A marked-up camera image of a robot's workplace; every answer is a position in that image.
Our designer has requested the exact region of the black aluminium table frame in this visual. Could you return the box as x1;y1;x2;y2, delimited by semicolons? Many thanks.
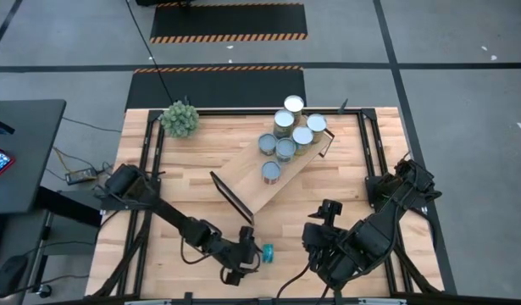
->
90;108;456;305

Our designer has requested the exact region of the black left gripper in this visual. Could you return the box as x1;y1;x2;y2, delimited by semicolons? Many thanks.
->
224;225;268;286

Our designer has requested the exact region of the black hazard-striped floor mat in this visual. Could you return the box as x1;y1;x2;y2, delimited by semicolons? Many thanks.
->
125;65;308;112
149;2;308;44

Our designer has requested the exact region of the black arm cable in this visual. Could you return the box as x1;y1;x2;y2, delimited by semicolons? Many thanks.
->
275;262;312;300

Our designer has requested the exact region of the Peach labelled tin can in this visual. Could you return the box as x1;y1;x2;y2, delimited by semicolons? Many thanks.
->
283;94;306;124

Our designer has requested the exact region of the silver tin can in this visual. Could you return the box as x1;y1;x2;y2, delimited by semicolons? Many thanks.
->
261;160;282;186
258;132;279;157
275;137;297;164

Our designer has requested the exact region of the black floor cable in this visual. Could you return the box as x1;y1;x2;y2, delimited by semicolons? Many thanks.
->
125;0;175;105

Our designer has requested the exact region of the green labelled tin can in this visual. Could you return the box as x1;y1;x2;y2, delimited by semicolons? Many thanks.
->
306;113;329;143

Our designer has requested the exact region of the teal labelled tin can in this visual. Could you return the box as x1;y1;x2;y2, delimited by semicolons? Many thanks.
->
261;242;277;264

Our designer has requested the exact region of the green artificial plant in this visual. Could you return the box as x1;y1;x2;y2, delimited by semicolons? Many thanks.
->
158;99;201;139

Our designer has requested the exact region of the black power adapter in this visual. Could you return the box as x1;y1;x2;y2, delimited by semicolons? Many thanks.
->
64;168;99;186

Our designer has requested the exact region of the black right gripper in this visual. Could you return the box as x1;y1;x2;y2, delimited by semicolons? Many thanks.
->
302;198;350;259

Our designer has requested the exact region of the black office desk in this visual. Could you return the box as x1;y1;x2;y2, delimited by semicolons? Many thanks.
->
0;99;67;217

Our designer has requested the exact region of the black computer mouse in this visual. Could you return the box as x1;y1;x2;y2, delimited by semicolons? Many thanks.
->
0;254;29;296

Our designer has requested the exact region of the dark grey side desk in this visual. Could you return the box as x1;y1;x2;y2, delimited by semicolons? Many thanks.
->
0;209;49;305

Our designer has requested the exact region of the Peas labelled tin can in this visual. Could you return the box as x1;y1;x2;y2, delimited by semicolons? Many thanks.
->
273;108;296;139

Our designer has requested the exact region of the Corn labelled tin can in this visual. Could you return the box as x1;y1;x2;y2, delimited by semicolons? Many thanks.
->
291;125;315;154

